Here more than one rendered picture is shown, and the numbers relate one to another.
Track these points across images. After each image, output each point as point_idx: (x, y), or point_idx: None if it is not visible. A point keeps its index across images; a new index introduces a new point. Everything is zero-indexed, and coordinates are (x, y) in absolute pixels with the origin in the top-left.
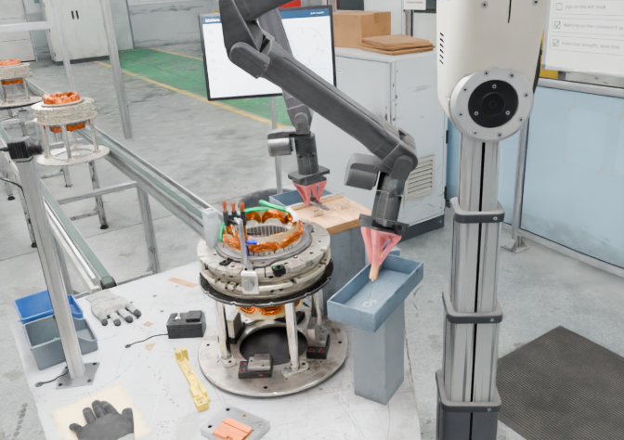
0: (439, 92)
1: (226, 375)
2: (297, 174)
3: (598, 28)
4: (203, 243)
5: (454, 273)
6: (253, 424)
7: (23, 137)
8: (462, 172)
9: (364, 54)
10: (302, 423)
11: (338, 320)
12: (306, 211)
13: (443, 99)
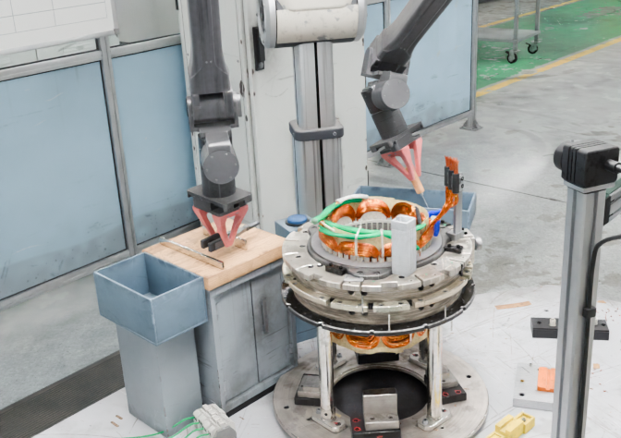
0: (297, 14)
1: (467, 411)
2: (228, 197)
3: None
4: (405, 279)
5: (338, 196)
6: (529, 371)
7: (581, 143)
8: (330, 86)
9: None
10: (496, 353)
11: (470, 225)
12: (222, 258)
13: (325, 14)
